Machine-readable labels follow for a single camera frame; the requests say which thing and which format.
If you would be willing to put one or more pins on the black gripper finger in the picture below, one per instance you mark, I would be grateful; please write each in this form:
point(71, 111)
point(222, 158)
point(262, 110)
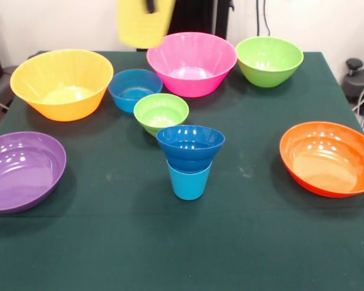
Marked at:
point(150, 6)

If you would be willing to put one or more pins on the translucent yellow plastic cup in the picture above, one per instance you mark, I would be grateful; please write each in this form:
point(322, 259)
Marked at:
point(139, 27)

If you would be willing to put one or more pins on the large green plastic bowl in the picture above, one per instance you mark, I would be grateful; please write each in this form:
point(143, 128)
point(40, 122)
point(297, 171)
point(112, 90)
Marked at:
point(268, 57)

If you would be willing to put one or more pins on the small dark blue bowl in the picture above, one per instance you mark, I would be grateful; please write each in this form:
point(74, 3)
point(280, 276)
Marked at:
point(189, 154)

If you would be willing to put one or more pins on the light blue plastic cup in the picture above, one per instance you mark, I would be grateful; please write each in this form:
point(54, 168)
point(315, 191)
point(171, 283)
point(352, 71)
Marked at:
point(188, 185)

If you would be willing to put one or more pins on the large pink plastic bowl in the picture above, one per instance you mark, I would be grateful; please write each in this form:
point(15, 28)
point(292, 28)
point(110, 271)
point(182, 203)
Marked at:
point(191, 54)

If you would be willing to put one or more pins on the translucent light blue bowl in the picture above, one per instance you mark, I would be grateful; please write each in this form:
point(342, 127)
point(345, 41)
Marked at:
point(130, 88)

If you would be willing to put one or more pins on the small green plastic bowl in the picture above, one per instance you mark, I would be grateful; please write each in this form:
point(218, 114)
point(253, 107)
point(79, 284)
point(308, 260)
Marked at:
point(159, 112)

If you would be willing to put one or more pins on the large yellow plastic bowl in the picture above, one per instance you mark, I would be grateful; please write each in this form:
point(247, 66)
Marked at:
point(60, 69)

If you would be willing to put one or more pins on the shallow purple plastic bowl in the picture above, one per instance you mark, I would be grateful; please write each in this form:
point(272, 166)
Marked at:
point(21, 172)

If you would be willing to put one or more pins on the black knob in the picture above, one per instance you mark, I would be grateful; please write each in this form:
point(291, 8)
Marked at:
point(354, 64)

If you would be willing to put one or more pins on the black round base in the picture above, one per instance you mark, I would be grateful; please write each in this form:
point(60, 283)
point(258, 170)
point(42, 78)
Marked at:
point(362, 82)

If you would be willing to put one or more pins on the shallow orange plastic bowl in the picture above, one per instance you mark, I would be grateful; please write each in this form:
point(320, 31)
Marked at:
point(327, 160)

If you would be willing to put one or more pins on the dark green tablecloth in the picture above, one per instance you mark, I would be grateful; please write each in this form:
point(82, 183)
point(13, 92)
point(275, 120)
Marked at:
point(182, 242)

